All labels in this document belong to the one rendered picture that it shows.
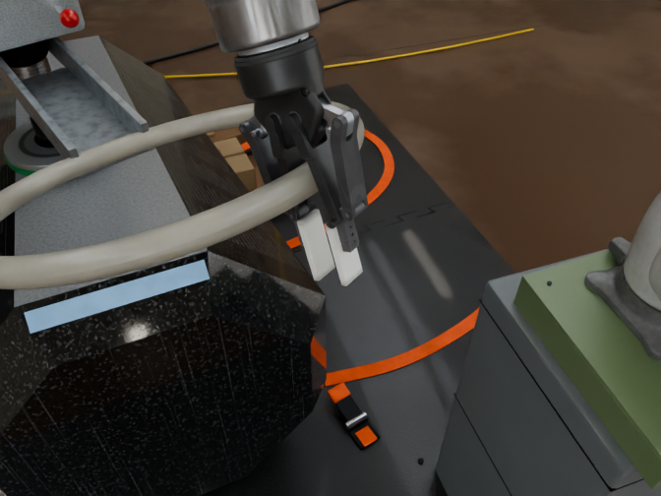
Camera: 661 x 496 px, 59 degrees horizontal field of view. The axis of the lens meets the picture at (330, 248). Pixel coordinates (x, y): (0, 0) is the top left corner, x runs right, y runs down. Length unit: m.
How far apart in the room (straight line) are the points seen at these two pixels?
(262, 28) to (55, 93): 0.73
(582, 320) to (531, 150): 2.03
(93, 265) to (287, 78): 0.22
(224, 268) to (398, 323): 1.02
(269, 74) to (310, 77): 0.04
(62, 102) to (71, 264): 0.64
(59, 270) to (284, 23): 0.27
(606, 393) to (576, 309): 0.15
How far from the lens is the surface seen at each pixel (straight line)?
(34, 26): 1.23
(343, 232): 0.56
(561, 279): 1.08
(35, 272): 0.55
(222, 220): 0.50
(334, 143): 0.51
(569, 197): 2.76
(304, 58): 0.51
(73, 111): 1.11
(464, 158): 2.85
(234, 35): 0.50
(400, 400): 1.88
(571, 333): 1.01
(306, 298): 1.30
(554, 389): 1.06
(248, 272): 1.19
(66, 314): 1.13
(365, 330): 2.03
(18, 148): 1.43
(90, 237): 1.22
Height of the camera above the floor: 1.61
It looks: 44 degrees down
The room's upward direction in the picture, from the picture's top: straight up
